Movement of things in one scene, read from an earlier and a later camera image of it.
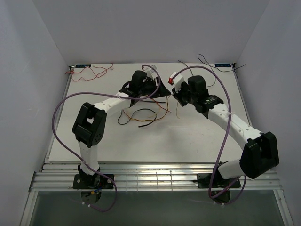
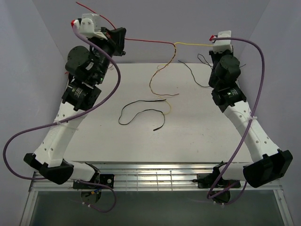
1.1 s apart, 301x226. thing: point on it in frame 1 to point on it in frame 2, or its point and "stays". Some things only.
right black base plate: x=203 y=181 stays
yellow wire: x=157 y=118 to x=164 y=66
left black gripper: x=162 y=91 to x=116 y=37
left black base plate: x=96 y=181 stays
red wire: x=161 y=106 to x=159 y=68
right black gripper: x=177 y=95 to x=214 y=55
